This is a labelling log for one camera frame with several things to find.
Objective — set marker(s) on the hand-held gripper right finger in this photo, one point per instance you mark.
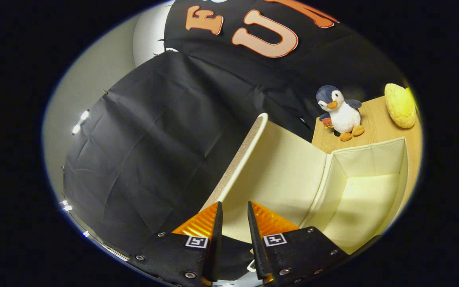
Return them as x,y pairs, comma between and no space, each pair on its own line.
255,247

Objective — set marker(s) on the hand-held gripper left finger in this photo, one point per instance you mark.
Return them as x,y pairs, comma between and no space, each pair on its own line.
213,247

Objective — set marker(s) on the beige fabric storage box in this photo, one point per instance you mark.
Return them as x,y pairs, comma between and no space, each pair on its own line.
285,167

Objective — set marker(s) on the black backdrop cloth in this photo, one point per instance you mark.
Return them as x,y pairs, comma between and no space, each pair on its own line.
153,139

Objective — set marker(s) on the penguin plush toy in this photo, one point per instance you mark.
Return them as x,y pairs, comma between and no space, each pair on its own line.
345,115

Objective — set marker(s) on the yellow round plush cushion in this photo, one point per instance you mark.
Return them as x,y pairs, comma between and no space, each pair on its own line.
401,105

